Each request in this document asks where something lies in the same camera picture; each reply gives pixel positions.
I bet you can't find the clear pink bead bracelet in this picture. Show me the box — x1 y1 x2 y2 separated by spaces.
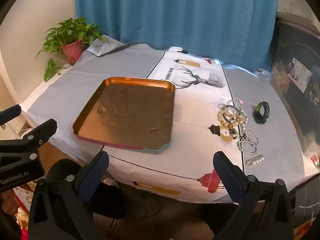
224 106 244 128

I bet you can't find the beige cushion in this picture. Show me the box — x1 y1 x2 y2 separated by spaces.
276 0 320 27

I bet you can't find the black green wristwatch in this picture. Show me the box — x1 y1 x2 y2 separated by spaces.
252 101 270 124

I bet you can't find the golden metal tray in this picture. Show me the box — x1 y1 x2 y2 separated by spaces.
72 77 176 155

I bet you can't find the white deer printed tablecloth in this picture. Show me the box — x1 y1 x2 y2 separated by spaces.
100 46 244 203

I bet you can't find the white cable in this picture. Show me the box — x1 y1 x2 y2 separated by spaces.
292 204 318 220

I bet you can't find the beige bead bracelet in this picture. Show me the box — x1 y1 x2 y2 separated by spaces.
217 106 238 128

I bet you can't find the white sticker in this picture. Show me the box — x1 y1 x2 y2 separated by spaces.
287 57 313 93

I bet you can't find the grey tablecloth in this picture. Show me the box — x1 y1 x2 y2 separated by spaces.
24 35 317 203

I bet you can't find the green plant in red pot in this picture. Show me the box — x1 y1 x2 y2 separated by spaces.
36 17 108 82

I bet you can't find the blue curtain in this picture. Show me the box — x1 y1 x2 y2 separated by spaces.
74 0 279 73

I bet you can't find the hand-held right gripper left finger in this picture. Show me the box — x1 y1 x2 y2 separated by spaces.
28 151 118 240

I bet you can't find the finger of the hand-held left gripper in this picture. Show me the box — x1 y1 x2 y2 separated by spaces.
0 104 22 126
0 119 58 165

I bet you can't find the silver pearl hair clip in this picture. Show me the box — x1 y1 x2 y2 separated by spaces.
245 154 265 167

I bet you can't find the floral printed cloth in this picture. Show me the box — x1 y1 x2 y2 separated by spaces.
12 180 35 233

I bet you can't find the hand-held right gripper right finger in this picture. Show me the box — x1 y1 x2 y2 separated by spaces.
212 151 294 240

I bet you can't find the dark patterned board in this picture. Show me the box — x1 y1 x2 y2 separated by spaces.
269 20 320 173

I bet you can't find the black cable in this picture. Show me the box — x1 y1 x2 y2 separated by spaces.
110 195 165 233

